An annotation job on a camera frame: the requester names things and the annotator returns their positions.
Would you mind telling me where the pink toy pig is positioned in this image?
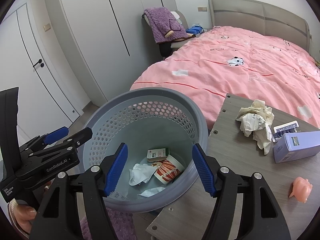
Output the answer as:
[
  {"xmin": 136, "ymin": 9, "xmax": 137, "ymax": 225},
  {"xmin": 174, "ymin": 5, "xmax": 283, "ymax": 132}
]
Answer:
[{"xmin": 289, "ymin": 177, "xmax": 313, "ymax": 203}]

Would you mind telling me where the purple long carton box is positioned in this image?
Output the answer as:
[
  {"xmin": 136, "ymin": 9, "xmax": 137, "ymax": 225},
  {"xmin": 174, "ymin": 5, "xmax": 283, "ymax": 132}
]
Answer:
[{"xmin": 273, "ymin": 130, "xmax": 320, "ymax": 164}]

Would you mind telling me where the green white milk carton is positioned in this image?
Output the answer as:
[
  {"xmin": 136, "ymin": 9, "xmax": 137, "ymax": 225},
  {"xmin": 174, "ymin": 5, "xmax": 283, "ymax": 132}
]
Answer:
[{"xmin": 146, "ymin": 148, "xmax": 170, "ymax": 162}]

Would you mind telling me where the playing card box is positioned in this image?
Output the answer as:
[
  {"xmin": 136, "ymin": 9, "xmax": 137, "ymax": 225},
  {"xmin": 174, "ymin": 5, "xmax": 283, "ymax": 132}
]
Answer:
[{"xmin": 272, "ymin": 120, "xmax": 299, "ymax": 142}]

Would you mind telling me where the red white paper cup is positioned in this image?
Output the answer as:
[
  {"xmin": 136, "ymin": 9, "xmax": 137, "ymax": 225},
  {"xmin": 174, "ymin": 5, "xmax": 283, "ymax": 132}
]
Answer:
[{"xmin": 153, "ymin": 155, "xmax": 185, "ymax": 185}]

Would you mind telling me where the white paper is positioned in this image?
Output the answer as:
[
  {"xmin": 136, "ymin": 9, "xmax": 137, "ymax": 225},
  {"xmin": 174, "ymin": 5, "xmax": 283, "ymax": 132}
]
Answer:
[{"xmin": 236, "ymin": 99, "xmax": 274, "ymax": 155}]

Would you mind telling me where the blue baby wipes pack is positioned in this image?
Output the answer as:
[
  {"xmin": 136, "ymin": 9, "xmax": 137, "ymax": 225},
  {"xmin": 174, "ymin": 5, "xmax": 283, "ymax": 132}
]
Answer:
[{"xmin": 138, "ymin": 186, "xmax": 165, "ymax": 198}]

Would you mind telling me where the grey perforated trash basket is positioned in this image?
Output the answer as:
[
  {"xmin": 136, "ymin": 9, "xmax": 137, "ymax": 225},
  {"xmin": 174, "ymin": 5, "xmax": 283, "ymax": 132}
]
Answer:
[{"xmin": 78, "ymin": 88, "xmax": 208, "ymax": 213}]

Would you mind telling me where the left hand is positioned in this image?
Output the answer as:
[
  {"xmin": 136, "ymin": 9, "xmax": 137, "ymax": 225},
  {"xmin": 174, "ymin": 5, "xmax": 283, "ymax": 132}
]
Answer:
[{"xmin": 8, "ymin": 199, "xmax": 37, "ymax": 239}]

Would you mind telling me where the white door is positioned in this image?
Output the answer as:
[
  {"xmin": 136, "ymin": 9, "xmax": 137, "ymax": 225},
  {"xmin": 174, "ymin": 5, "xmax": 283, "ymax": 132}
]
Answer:
[{"xmin": 1, "ymin": 5, "xmax": 79, "ymax": 137}]

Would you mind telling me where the white wardrobe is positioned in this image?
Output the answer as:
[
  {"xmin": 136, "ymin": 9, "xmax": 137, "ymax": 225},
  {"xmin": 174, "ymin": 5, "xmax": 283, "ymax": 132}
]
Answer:
[{"xmin": 45, "ymin": 0, "xmax": 177, "ymax": 106}]

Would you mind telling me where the chair under purple jacket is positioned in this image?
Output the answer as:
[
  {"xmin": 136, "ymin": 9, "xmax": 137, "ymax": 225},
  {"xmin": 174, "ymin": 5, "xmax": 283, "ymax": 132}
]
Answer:
[{"xmin": 142, "ymin": 7, "xmax": 196, "ymax": 58}]

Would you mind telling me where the purple fleece jacket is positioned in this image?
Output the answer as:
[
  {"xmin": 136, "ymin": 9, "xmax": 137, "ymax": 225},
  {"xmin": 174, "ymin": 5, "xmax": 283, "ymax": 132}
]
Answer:
[{"xmin": 143, "ymin": 7, "xmax": 191, "ymax": 44}]

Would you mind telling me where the pink bed duvet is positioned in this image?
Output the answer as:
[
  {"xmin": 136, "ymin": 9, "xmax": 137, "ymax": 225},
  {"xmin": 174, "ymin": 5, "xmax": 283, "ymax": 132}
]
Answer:
[{"xmin": 132, "ymin": 27, "xmax": 319, "ymax": 128}]

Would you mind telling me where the blue item on nightstand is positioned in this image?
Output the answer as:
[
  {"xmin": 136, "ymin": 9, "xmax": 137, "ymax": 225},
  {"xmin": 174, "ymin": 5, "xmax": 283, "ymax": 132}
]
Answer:
[{"xmin": 185, "ymin": 25, "xmax": 204, "ymax": 35}]

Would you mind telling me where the grey padded headboard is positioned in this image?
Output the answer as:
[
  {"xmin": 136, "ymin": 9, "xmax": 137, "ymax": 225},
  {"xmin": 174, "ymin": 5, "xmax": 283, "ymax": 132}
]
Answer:
[{"xmin": 208, "ymin": 0, "xmax": 310, "ymax": 51}]

